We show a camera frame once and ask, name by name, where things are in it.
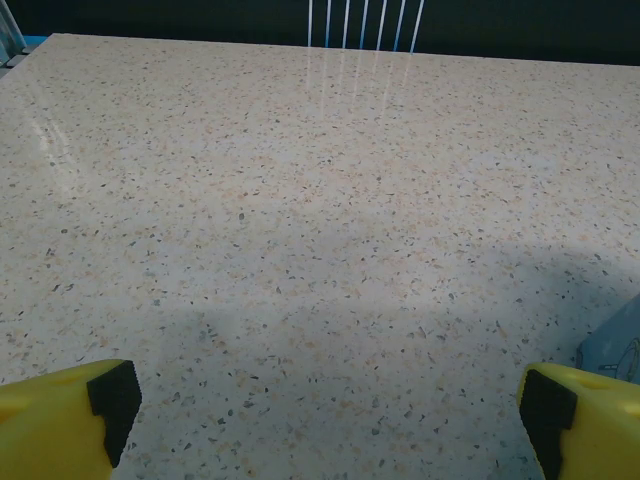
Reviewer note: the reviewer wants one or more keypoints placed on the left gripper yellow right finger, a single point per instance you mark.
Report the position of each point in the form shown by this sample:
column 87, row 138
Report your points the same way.
column 600, row 430

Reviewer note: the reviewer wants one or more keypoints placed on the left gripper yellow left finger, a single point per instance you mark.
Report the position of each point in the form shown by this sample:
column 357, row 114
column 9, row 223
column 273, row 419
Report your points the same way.
column 45, row 425

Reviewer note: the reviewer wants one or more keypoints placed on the light blue cartoon tin box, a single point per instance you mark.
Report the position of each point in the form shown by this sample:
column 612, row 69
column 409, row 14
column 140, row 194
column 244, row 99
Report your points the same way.
column 620, row 335

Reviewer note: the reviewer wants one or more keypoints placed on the aluminium left frame post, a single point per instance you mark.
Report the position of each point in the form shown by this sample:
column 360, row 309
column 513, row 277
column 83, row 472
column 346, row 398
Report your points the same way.
column 7, row 30

